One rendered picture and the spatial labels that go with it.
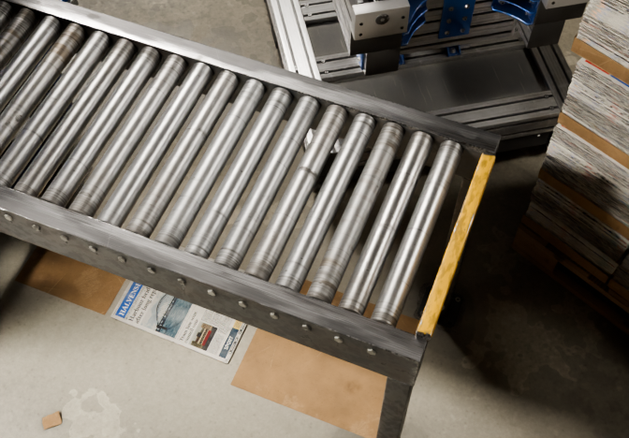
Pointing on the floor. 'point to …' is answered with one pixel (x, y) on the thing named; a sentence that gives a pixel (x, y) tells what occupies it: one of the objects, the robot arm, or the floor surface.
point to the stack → (586, 174)
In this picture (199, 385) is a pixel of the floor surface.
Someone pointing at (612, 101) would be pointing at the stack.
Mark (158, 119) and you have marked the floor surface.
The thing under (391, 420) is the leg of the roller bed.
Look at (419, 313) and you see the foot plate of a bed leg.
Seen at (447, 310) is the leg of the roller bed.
